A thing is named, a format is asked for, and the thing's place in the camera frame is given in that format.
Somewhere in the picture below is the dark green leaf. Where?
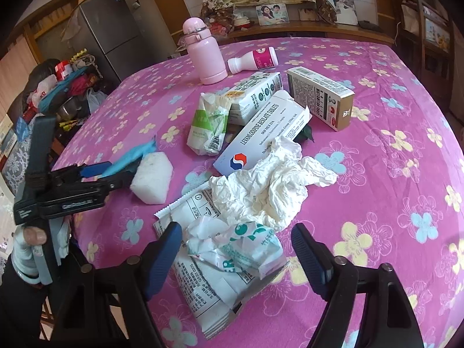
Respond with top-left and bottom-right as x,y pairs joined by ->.
293,123 -> 316,143

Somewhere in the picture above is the wooden chair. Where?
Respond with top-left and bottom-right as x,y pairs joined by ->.
389,0 -> 457,77

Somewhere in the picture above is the white box red blue logo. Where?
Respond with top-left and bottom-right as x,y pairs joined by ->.
213,90 -> 313,178

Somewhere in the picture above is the wooden cabinet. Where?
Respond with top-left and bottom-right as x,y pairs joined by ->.
217,22 -> 396,49

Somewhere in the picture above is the person's left hand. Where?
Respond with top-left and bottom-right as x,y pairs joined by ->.
11,225 -> 49,285

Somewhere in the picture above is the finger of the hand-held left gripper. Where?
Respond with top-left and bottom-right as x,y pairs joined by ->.
72,168 -> 142,204
51,161 -> 114,184

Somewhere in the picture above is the large wedding photo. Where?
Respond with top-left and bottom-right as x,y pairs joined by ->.
326,0 -> 359,26

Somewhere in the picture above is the crumpled white tissue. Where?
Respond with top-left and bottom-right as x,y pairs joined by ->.
210,136 -> 339,233

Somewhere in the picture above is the grey refrigerator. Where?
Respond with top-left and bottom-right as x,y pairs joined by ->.
78,0 -> 151,84

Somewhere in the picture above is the white bottle pink label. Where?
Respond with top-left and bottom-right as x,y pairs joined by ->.
227,46 -> 279,75

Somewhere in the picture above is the clear plastic bag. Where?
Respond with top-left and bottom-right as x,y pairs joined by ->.
86,87 -> 108,113

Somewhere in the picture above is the blue cloth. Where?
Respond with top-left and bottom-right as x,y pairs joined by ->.
99,136 -> 158,179

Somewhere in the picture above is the white foam block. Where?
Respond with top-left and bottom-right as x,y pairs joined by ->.
130,151 -> 174,204

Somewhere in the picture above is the framed couple photo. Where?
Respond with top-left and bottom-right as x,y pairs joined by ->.
255,3 -> 289,26

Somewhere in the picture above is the white brown medicine box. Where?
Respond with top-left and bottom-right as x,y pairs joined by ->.
286,67 -> 356,132

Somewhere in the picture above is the small framed photo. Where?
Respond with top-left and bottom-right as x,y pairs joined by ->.
298,6 -> 321,21

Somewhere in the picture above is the green white carton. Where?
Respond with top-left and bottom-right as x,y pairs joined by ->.
226,72 -> 283,126

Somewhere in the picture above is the white printed packet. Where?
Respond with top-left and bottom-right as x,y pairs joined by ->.
153,183 -> 291,339

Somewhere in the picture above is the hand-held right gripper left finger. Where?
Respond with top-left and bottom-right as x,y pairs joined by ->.
49,222 -> 182,348

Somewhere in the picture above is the pink floral tablecloth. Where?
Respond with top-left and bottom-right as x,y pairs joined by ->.
54,38 -> 464,348

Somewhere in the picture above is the pink thermos bottle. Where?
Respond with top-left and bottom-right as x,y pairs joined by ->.
181,17 -> 229,85

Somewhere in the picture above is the teal bag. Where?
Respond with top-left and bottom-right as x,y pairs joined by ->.
38,70 -> 89,113

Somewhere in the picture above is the green print plastic bag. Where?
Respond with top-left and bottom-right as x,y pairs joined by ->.
185,215 -> 287,280

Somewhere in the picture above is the crumpled green white wrapper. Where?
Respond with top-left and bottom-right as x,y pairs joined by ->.
186,92 -> 233,156

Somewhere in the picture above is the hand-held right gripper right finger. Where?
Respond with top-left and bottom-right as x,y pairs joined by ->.
291,224 -> 426,348

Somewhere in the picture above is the metal bowl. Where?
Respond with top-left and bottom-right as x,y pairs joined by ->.
56,96 -> 82,120

